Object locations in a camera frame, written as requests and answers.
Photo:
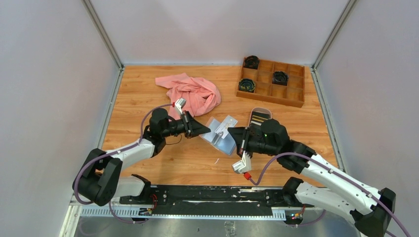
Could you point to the black coil top left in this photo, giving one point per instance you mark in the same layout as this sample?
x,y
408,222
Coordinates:
x,y
251,62

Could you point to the wooden compartment tray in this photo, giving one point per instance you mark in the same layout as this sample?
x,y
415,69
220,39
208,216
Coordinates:
x,y
291,95

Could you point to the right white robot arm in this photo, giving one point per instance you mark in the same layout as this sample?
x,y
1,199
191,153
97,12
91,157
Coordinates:
x,y
369,209

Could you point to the black striped card in tray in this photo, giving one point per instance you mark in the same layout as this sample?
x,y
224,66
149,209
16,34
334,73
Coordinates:
x,y
258,118

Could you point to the black coil bottom left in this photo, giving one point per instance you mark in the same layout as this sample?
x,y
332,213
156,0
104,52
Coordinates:
x,y
246,85

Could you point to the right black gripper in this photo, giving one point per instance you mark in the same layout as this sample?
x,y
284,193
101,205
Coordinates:
x,y
238,135

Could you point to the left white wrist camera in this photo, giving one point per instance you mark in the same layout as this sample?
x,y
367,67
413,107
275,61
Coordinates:
x,y
179,105

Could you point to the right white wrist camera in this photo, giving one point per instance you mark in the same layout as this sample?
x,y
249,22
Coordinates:
x,y
243,165

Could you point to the black coil middle right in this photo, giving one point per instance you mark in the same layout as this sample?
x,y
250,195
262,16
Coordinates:
x,y
280,78

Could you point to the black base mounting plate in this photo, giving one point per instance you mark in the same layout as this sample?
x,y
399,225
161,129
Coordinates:
x,y
215,201

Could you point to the pink cloth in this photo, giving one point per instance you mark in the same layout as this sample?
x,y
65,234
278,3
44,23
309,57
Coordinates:
x,y
201,95

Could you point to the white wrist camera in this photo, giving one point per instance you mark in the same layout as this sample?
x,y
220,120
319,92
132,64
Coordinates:
x,y
243,165
179,105

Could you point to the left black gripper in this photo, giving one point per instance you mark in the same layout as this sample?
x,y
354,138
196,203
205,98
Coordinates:
x,y
191,127

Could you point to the pink oval card tray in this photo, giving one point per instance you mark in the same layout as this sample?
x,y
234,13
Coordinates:
x,y
261,110

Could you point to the silver diamond VIP card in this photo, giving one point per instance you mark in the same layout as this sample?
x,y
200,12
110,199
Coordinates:
x,y
222,130

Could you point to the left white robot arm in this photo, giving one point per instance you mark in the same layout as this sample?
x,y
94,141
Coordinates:
x,y
99,180

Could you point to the black coil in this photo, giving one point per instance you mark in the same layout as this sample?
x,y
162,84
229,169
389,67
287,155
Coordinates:
x,y
251,62
246,85
280,78

